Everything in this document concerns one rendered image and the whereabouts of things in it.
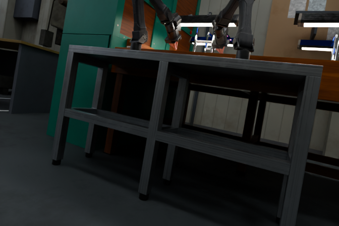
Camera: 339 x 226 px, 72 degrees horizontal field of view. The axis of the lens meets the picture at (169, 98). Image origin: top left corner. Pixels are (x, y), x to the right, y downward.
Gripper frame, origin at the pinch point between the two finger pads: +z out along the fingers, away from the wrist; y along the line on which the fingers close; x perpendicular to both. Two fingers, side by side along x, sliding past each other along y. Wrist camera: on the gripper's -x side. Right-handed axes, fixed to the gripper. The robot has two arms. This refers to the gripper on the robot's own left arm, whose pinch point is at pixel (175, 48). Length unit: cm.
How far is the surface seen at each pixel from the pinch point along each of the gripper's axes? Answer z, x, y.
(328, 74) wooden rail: -5, 20, -90
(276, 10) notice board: 100, -241, -29
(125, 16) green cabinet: -19.8, -9.5, 42.1
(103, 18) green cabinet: -25, 3, 52
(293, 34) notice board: 124, -216, -58
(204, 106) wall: 202, -116, 57
